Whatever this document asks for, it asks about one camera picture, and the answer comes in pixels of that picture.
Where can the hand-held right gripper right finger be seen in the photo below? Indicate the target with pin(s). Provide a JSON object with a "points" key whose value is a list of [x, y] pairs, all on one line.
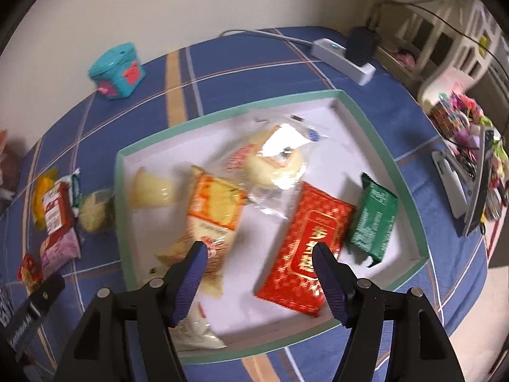
{"points": [[330, 282]]}

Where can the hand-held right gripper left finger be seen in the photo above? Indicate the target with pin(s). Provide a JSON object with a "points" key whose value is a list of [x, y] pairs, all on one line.
{"points": [[191, 282]]}

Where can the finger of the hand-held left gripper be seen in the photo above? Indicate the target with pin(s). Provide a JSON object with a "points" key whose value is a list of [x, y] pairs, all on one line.
{"points": [[45, 294]]}

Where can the small red snack packet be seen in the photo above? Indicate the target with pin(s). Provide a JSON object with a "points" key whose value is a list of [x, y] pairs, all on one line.
{"points": [[30, 272]]}

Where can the orange white snack packet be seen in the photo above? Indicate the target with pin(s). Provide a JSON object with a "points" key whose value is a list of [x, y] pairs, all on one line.
{"points": [[179, 252]]}

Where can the purple snack packet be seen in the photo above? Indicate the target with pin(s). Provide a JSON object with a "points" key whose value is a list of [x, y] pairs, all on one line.
{"points": [[59, 252]]}

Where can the pale cream snack packet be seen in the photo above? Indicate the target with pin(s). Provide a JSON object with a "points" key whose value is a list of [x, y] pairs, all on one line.
{"points": [[202, 332]]}

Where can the large red cake packet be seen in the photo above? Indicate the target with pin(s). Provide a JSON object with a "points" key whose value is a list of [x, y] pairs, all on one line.
{"points": [[310, 230]]}

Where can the green snack packet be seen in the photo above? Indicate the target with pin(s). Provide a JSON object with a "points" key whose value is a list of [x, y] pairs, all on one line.
{"points": [[372, 219]]}

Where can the dark red snack packet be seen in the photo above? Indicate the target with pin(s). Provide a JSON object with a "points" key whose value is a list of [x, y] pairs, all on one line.
{"points": [[57, 207]]}

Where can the clear round pastry packet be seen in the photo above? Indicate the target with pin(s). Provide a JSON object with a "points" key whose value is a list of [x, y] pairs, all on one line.
{"points": [[95, 211]]}

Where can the pale jelly cup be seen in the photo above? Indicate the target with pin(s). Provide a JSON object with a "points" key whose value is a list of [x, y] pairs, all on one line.
{"points": [[153, 189]]}

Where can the white tray with teal rim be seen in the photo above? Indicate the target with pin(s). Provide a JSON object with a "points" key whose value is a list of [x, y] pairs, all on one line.
{"points": [[330, 159]]}

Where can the clear white bun packet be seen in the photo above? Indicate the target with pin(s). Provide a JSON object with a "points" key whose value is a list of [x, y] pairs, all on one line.
{"points": [[274, 163]]}

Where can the pink flower bouquet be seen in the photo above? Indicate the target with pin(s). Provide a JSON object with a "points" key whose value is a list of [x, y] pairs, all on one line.
{"points": [[8, 167]]}

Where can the white plastic holder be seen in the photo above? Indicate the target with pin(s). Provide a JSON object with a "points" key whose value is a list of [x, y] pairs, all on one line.
{"points": [[451, 183]]}

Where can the black flat tablet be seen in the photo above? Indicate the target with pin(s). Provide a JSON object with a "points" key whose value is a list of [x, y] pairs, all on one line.
{"points": [[479, 183]]}

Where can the washi tape rolls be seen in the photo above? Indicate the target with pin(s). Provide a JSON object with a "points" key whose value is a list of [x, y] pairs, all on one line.
{"points": [[449, 117]]}

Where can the teal toy box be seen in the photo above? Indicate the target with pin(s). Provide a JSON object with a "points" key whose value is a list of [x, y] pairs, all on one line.
{"points": [[117, 71]]}

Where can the pile of colourful trinkets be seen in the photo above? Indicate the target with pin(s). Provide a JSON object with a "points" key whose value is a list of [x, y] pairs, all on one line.
{"points": [[473, 107]]}

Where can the white power strip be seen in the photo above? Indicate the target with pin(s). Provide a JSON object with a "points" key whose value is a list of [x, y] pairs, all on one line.
{"points": [[330, 49]]}

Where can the black power adapter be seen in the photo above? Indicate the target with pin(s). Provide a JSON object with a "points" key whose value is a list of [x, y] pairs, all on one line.
{"points": [[362, 45]]}

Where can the white wooden stand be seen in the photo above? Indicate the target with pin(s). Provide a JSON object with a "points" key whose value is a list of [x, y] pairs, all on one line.
{"points": [[409, 20]]}

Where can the white cutout shelf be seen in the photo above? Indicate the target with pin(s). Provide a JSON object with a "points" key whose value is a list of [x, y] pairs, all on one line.
{"points": [[477, 39]]}

